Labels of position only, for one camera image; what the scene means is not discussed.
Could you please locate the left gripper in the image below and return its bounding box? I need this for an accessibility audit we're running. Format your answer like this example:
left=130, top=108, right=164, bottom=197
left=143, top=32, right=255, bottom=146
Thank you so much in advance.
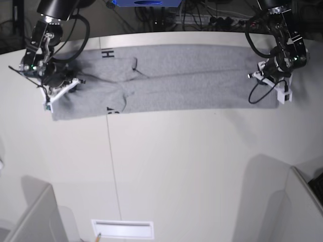
left=257, top=56, right=290, bottom=85

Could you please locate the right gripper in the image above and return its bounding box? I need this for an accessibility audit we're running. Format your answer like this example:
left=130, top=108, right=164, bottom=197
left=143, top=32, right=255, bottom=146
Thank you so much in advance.
left=40, top=63, right=77, bottom=94

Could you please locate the grey T-shirt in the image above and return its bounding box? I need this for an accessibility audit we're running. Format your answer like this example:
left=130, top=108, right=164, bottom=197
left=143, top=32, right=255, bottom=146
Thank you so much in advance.
left=52, top=45, right=278, bottom=121

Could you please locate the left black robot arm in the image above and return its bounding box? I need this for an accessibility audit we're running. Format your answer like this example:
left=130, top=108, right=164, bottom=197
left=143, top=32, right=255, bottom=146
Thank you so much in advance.
left=245, top=1, right=308, bottom=83

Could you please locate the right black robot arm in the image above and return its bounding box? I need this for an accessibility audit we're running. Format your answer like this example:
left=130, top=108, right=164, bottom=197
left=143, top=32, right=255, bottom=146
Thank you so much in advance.
left=18, top=1, right=94, bottom=94

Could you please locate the blue box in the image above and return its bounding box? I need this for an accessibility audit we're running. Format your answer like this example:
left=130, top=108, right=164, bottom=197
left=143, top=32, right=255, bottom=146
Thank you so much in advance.
left=112, top=0, right=181, bottom=8

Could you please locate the black keyboard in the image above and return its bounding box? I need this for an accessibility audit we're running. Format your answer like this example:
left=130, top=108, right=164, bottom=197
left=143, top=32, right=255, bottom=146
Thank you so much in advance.
left=308, top=175, right=322, bottom=202

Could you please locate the grey partition panel right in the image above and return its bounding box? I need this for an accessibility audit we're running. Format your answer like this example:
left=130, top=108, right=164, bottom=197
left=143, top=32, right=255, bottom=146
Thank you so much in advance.
left=290, top=165, right=323, bottom=215

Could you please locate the grey partition panel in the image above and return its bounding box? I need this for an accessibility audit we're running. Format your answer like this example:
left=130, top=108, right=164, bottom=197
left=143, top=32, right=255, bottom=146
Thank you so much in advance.
left=1, top=183, right=69, bottom=241
left=290, top=165, right=323, bottom=215

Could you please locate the grey partition panel left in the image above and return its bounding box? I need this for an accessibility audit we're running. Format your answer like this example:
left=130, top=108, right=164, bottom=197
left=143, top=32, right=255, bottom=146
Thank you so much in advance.
left=1, top=183, right=69, bottom=241

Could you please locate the black camera cable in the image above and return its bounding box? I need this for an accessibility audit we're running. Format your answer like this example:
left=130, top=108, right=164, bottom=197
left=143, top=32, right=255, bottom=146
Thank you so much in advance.
left=248, top=80, right=278, bottom=104
left=8, top=65, right=51, bottom=101

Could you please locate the white cable grommet tray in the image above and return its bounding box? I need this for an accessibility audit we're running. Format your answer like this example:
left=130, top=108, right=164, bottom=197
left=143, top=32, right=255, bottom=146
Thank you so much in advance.
left=91, top=219, right=154, bottom=240

